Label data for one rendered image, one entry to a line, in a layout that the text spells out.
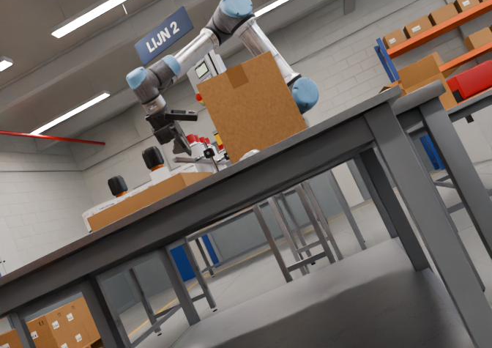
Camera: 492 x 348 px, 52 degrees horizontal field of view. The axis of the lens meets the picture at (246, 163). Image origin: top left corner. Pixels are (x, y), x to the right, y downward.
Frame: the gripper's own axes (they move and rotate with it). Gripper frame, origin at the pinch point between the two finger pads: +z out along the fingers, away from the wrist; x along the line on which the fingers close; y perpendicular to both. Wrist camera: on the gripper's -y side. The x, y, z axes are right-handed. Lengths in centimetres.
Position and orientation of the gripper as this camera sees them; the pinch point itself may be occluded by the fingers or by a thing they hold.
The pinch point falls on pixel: (190, 152)
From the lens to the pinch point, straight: 186.8
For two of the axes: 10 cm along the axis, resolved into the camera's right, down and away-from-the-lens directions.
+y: -8.9, 4.3, 1.6
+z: 4.6, 7.9, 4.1
